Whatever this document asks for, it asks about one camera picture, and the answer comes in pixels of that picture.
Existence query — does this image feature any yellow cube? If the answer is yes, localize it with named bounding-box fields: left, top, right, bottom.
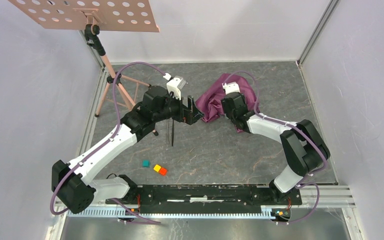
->
left=153, top=164, right=162, bottom=173

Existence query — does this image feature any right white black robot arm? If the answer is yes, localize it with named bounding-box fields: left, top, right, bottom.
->
left=221, top=92, right=331, bottom=204

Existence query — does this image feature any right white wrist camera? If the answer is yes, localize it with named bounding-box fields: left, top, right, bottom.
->
left=222, top=82, right=241, bottom=95

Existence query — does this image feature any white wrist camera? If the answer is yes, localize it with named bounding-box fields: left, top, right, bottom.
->
left=163, top=73, right=187, bottom=100
left=222, top=82, right=241, bottom=95

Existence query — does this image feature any silver fork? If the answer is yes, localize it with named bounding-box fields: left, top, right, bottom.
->
left=166, top=119, right=170, bottom=145

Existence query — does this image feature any teal cube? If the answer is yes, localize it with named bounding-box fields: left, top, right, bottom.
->
left=142, top=160, right=151, bottom=168

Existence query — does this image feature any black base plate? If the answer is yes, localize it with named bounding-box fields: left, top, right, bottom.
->
left=120, top=184, right=303, bottom=214

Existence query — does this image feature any pink music stand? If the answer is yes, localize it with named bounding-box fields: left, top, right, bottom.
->
left=7, top=0, right=161, bottom=137

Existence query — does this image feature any orange cube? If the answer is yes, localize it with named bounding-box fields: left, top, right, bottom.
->
left=159, top=168, right=168, bottom=176

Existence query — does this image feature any purple cloth napkin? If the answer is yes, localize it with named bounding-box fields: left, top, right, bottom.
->
left=195, top=73, right=258, bottom=123

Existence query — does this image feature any aluminium frame rail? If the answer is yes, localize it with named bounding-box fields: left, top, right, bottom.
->
left=45, top=185, right=364, bottom=240

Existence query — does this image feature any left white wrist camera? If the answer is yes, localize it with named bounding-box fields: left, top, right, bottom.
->
left=163, top=73, right=187, bottom=100

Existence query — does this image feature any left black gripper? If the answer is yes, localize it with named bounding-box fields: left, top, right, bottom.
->
left=153, top=89, right=204, bottom=126

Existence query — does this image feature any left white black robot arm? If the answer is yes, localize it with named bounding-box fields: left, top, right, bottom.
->
left=50, top=86, right=204, bottom=215

